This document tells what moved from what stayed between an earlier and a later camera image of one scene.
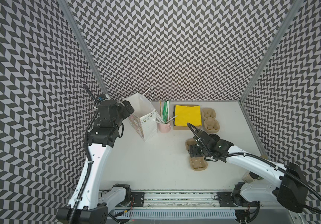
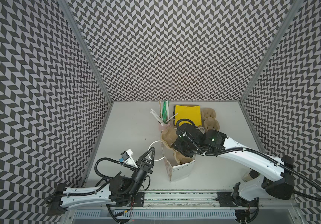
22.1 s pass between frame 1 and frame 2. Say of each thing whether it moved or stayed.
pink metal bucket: stayed
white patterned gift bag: moved
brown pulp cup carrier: moved
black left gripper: moved
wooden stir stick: stayed
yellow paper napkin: stayed
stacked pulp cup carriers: stayed
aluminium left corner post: stayed
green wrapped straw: stayed
